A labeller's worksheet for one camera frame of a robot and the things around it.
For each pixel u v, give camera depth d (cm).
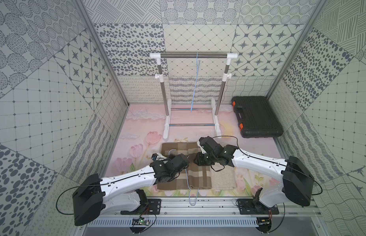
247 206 73
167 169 59
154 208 74
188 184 75
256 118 105
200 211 74
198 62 95
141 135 102
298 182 42
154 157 73
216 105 107
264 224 72
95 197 41
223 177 82
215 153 62
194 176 80
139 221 70
